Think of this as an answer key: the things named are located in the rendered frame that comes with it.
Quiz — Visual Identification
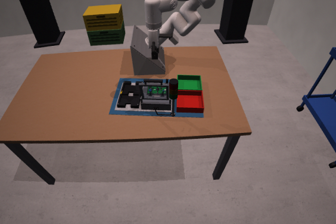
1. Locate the green bin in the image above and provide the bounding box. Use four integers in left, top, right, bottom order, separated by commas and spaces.
177, 74, 202, 91

